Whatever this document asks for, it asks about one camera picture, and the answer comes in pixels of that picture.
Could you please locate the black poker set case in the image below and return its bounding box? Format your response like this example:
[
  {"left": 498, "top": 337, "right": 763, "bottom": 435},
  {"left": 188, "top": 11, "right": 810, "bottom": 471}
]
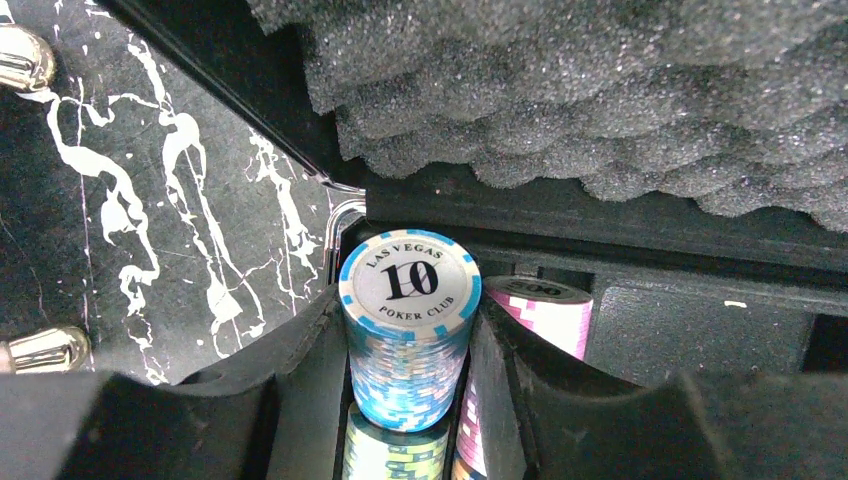
[{"left": 108, "top": 1, "right": 847, "bottom": 388}]

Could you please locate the cream cylinder with orange face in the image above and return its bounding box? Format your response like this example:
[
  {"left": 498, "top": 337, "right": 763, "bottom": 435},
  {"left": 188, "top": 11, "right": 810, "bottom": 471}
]
[{"left": 1, "top": 15, "right": 91, "bottom": 375}]

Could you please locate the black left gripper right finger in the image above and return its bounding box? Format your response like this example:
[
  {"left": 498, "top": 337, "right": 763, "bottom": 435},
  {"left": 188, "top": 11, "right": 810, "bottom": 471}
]
[{"left": 471, "top": 298, "right": 847, "bottom": 479}]

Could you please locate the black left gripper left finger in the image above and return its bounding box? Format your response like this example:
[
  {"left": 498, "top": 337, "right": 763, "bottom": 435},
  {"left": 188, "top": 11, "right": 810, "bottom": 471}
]
[{"left": 1, "top": 287, "right": 347, "bottom": 479}]

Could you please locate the light green chip stack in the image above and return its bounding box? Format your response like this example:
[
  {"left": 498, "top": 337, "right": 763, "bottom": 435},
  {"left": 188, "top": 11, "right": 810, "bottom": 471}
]
[{"left": 341, "top": 403, "right": 449, "bottom": 480}]

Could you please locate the purple white chip stack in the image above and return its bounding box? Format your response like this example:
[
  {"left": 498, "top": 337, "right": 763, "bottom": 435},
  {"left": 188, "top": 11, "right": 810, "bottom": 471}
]
[{"left": 451, "top": 275, "right": 595, "bottom": 480}]

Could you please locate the light blue chip stack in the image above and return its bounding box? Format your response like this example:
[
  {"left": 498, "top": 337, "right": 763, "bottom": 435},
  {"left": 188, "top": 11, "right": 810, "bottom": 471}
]
[{"left": 337, "top": 229, "right": 483, "bottom": 432}]

